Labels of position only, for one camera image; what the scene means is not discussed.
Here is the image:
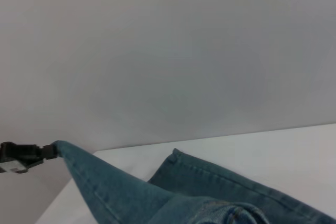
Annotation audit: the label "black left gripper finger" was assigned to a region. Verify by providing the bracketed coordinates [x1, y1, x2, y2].
[0, 155, 44, 174]
[0, 142, 57, 159]

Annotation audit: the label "blue denim shorts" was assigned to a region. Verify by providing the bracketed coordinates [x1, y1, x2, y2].
[52, 140, 336, 224]

